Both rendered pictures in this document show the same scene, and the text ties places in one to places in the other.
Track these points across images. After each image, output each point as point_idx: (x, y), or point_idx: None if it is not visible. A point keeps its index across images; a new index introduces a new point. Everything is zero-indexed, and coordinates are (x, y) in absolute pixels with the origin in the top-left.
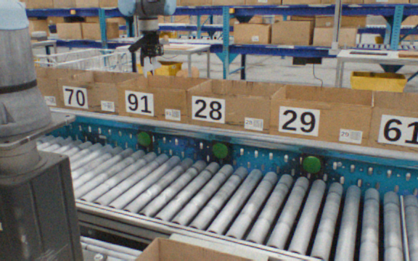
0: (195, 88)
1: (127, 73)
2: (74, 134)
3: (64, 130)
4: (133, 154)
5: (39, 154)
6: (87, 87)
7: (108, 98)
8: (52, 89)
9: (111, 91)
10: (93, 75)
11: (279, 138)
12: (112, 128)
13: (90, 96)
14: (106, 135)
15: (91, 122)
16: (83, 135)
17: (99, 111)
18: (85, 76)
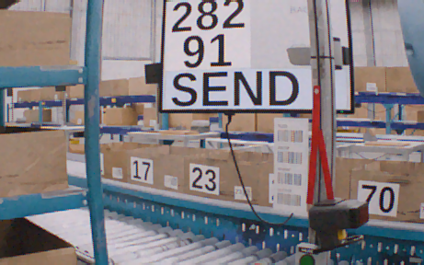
0: None
1: None
2: (365, 257)
3: (349, 250)
4: None
5: None
6: (402, 182)
7: None
8: (338, 186)
9: None
10: (381, 167)
11: None
12: None
13: (404, 197)
14: (422, 257)
15: (405, 236)
16: (382, 259)
17: (415, 220)
18: (374, 168)
